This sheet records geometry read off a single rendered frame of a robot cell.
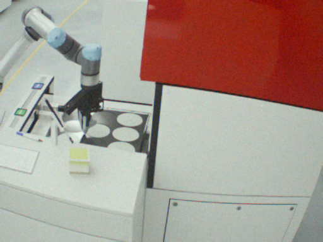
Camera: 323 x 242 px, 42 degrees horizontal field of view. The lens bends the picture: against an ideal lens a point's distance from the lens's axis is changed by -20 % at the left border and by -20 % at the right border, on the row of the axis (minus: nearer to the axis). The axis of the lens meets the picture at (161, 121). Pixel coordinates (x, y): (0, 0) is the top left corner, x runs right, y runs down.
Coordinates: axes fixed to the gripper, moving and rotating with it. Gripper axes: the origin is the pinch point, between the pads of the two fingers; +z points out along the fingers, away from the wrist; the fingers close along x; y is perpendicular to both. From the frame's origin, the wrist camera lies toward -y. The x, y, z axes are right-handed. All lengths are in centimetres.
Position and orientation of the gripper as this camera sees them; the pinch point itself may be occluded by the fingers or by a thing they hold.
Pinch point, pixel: (82, 131)
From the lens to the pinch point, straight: 193.6
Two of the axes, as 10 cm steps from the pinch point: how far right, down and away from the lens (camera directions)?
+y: 8.0, -2.3, 5.6
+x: -6.0, -4.4, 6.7
